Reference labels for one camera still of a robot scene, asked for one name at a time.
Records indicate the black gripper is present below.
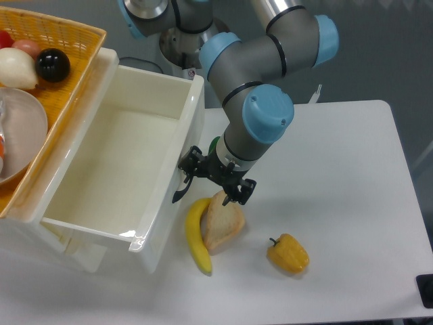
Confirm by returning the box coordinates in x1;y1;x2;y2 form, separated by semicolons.
177;146;256;207

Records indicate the black top drawer handle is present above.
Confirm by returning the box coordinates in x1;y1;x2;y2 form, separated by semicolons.
172;175;193;203

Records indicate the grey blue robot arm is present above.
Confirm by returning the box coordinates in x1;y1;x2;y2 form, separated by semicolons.
118;1;340;204

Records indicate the green bell pepper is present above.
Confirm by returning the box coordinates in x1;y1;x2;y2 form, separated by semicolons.
208;136;220;154

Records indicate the yellow banana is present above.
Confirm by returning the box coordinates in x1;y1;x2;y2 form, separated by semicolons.
184;198;212;275

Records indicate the triangular bread slice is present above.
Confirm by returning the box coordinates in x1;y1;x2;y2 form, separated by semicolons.
204;190;245;251

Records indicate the yellow bell pepper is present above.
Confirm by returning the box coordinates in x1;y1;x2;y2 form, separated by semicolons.
267;234;310;274

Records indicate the yellow wicker basket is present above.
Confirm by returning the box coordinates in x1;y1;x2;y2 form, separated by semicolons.
1;7;106;218

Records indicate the black round fruit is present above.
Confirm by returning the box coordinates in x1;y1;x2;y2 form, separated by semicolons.
35;48;70;83

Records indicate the white onion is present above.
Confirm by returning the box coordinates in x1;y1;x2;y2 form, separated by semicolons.
1;47;39;90

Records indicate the pink peach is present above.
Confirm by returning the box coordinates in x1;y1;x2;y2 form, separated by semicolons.
12;39;41;60

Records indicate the black object at table edge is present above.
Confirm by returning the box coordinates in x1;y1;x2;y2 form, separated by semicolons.
416;274;433;309

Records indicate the red tomato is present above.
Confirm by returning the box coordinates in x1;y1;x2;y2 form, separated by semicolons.
0;30;15;49

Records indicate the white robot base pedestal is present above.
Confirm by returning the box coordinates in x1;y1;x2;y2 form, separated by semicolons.
158;18;234;81

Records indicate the black cable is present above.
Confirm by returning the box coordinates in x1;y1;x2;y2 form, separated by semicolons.
118;56;166;74

